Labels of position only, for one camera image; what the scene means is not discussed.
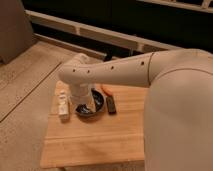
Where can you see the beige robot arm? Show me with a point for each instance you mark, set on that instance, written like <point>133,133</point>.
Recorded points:
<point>178,109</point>

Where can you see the black rectangular block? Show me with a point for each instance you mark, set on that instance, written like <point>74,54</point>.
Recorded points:
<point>111,105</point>

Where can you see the wooden cutting board table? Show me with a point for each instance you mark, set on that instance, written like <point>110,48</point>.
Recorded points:
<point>101,139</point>

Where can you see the black metal bowl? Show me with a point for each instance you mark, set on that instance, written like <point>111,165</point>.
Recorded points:
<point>93,107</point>

